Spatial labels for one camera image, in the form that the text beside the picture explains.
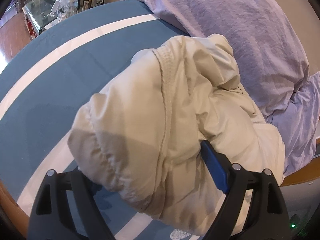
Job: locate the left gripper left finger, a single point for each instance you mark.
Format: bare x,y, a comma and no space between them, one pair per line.
51,217

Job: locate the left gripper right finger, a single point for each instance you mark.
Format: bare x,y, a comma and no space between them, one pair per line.
267,216

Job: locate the beige puffer jacket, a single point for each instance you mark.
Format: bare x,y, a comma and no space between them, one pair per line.
140,136

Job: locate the right lavender pillow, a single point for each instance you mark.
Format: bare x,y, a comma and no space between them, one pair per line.
297,125

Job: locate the lavender pillow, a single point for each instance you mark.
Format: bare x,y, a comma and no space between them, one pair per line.
297,125
272,62

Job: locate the blue white striped bedsheet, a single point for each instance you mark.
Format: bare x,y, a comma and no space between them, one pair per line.
44,85

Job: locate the left lavender pillow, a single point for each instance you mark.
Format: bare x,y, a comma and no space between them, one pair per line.
272,62

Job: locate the cluttered bedside table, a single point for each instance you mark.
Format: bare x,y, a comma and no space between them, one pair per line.
40,15

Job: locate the wooden bed frame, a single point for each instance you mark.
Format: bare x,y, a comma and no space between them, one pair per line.
300,189

